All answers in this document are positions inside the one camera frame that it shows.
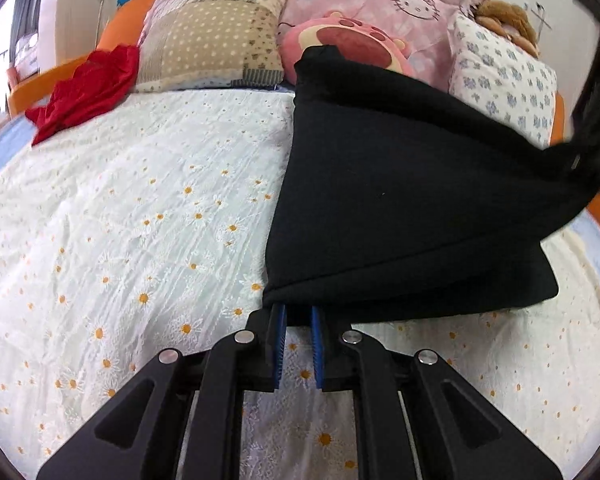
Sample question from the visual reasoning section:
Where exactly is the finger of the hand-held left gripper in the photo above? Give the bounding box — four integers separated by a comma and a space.
567, 25, 600, 196

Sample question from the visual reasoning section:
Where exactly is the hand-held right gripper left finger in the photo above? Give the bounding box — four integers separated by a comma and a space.
36, 305, 288, 480

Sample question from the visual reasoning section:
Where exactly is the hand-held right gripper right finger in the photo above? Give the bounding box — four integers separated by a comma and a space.
310, 305, 565, 480

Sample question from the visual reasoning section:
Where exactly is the black garment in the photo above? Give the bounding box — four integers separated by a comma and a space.
262, 45, 600, 323

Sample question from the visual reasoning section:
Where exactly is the white blue-flowered pillow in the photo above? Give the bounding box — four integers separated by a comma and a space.
447, 12, 558, 148

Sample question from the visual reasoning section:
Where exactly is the brown teddy bear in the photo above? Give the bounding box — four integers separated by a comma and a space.
472, 0, 541, 58

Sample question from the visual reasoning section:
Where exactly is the white daisy blanket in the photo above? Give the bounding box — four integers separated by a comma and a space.
0, 87, 600, 480

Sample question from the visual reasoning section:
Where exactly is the pink bear plush cushion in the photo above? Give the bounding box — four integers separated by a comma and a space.
279, 10, 413, 86

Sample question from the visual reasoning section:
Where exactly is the beige dotted patchwork pillow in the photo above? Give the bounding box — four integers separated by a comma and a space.
135, 0, 287, 93

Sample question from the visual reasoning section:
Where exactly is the red cloth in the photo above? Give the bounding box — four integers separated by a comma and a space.
25, 44, 141, 147

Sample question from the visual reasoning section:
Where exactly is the metal wall hanger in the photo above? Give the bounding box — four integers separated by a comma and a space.
525, 2, 552, 36
96, 0, 112, 51

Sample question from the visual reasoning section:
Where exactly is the orange bed frame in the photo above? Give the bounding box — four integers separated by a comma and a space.
7, 0, 600, 256

